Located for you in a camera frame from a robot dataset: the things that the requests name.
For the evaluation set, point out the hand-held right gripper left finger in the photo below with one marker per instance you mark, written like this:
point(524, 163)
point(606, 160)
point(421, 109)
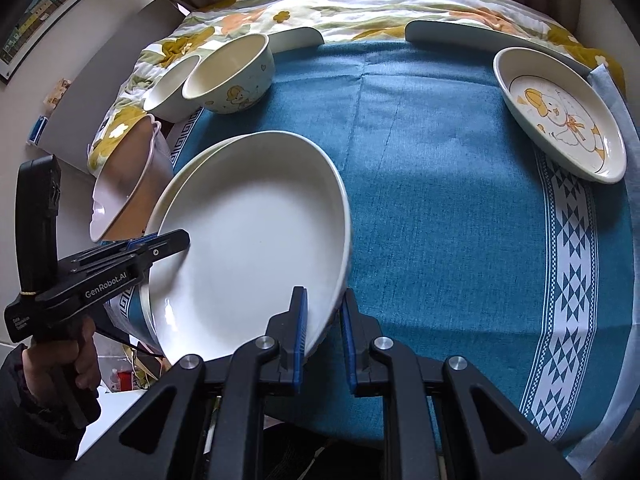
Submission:
point(301, 335)

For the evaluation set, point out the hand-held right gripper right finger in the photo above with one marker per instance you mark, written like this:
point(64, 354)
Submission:
point(348, 345)

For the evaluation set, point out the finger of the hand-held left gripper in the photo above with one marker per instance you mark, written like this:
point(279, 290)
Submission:
point(165, 245)
point(100, 255)

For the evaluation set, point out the large white plate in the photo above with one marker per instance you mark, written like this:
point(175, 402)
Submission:
point(250, 235)
point(175, 180)

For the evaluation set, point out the pink lobed plate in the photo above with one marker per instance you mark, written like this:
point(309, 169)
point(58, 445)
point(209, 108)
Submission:
point(120, 180)

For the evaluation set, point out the plain cream bowl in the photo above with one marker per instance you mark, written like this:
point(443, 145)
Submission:
point(167, 85)

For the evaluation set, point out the cream bowl with duck print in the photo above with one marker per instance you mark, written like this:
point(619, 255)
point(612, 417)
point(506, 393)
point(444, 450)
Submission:
point(225, 70)

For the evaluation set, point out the cream plate with duck print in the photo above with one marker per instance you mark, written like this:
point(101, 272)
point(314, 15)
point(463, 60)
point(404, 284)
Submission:
point(555, 110)

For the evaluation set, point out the person's left forearm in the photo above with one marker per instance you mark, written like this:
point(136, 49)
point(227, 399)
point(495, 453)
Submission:
point(30, 420)

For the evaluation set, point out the person's left hand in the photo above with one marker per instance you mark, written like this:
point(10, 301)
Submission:
point(86, 360)

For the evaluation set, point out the colourful packets pile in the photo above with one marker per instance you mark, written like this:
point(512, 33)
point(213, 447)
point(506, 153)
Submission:
point(127, 377)

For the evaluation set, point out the colourful patterned cloth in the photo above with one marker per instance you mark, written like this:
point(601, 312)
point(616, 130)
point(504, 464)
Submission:
point(182, 135)

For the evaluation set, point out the small blue item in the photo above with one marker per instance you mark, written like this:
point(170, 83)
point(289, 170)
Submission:
point(37, 129)

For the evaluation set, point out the blue patterned tablecloth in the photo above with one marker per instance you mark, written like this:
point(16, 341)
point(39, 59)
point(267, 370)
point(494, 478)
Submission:
point(425, 210)

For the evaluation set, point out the small printed box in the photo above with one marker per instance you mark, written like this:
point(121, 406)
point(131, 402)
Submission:
point(60, 89)

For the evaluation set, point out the white cabinet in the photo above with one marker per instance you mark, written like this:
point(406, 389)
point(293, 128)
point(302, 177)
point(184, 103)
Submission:
point(100, 70)

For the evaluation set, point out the short white curved board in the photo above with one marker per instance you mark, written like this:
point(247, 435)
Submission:
point(300, 37)

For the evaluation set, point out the floral quilted blanket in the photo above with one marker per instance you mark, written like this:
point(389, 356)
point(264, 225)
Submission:
point(375, 5)

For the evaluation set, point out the framed wall poster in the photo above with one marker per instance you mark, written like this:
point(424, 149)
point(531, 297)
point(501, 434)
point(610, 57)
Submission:
point(35, 15)

